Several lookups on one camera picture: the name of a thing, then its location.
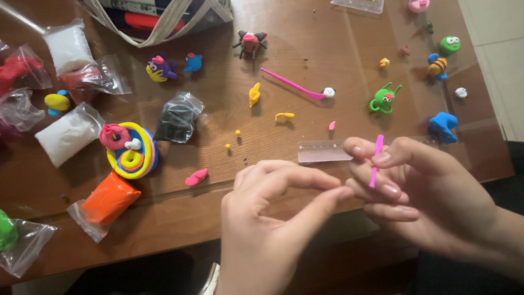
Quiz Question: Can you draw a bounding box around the green frog clay head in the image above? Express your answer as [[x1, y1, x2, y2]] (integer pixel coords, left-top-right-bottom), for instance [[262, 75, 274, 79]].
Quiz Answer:
[[440, 36, 462, 56]]

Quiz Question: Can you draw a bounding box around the bag of bright red clay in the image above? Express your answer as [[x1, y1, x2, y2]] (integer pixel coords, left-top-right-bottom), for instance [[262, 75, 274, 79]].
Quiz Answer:
[[0, 43, 53, 97]]

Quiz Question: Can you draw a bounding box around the bag of orange clay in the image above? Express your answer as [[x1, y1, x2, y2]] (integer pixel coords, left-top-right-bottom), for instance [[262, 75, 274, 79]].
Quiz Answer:
[[66, 171, 142, 243]]

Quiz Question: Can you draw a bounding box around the bag of dark red clay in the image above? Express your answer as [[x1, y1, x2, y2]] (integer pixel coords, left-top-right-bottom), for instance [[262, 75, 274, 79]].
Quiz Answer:
[[59, 54, 132, 104]]

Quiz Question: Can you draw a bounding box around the clear plastic ruler piece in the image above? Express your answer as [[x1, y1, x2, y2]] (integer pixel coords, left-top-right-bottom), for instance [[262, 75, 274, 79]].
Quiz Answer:
[[330, 0, 385, 14]]

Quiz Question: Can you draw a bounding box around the small bag of white clay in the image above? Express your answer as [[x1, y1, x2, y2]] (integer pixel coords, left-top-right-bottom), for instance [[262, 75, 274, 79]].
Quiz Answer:
[[43, 18, 97, 75]]

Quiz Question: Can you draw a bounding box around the green clay creature figure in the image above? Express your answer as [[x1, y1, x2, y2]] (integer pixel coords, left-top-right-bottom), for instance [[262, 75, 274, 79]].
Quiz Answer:
[[369, 81, 403, 114]]

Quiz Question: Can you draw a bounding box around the long pink modelling tool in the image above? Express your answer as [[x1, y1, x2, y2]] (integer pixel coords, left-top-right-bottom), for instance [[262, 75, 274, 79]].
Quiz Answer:
[[260, 67, 328, 102]]

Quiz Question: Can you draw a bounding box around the person's left hand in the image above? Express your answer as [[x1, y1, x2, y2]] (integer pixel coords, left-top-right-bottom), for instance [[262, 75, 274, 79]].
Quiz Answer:
[[216, 160, 355, 295]]

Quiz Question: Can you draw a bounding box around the person's right hand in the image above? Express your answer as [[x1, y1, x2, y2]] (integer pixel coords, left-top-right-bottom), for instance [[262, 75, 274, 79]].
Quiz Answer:
[[343, 136, 503, 264]]

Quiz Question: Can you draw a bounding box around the colourful swirl clay figure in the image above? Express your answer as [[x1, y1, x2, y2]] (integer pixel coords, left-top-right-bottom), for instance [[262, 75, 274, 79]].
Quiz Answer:
[[99, 122, 159, 180]]

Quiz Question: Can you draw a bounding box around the purple bird clay figure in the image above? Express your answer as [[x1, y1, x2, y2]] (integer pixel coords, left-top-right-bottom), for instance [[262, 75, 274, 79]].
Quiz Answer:
[[146, 52, 178, 83]]

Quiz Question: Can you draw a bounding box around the brown spider clay figure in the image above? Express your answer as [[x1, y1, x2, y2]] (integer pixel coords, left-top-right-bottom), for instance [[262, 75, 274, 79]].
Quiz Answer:
[[232, 29, 269, 60]]

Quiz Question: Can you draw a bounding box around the bag of black clay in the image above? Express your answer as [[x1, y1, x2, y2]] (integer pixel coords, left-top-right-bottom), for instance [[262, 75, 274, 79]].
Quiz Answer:
[[153, 90, 205, 144]]

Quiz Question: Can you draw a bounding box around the bag of green clay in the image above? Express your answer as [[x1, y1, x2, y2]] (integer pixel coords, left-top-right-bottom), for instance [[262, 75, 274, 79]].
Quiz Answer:
[[0, 209, 57, 279]]

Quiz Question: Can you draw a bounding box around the yellow clay leaf piece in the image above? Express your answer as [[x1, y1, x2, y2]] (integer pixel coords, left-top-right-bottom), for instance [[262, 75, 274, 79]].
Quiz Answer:
[[248, 82, 262, 109]]

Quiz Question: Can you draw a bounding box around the blue clay animal figure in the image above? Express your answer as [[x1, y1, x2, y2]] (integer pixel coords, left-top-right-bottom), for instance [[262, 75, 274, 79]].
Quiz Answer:
[[428, 112, 459, 145]]

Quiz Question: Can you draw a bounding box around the striped bee clay figure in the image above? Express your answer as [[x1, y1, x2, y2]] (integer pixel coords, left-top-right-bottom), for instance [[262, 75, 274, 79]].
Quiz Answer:
[[427, 53, 449, 82]]

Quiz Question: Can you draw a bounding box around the small pink clay stick tool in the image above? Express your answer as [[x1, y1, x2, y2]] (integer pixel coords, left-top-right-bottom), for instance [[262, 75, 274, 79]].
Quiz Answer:
[[368, 134, 385, 189]]

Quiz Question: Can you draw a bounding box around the white wrist watch strap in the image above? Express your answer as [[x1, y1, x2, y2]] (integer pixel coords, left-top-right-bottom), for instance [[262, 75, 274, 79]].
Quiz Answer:
[[199, 262, 221, 295]]

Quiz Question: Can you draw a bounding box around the small blue clay figure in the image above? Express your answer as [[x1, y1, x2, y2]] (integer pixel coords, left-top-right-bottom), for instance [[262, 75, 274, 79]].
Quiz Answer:
[[183, 52, 204, 73]]

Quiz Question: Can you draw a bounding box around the large bag of white clay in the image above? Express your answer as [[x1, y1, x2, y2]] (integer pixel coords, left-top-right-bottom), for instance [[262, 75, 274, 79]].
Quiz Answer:
[[34, 102, 106, 169]]

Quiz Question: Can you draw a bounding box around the empty clear plastic bag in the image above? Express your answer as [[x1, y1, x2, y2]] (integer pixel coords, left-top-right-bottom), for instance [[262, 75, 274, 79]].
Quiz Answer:
[[0, 88, 46, 132]]

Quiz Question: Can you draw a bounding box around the yellow and blue clay figure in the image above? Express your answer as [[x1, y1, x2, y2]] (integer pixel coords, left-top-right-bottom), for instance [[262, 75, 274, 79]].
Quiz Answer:
[[44, 90, 71, 118]]

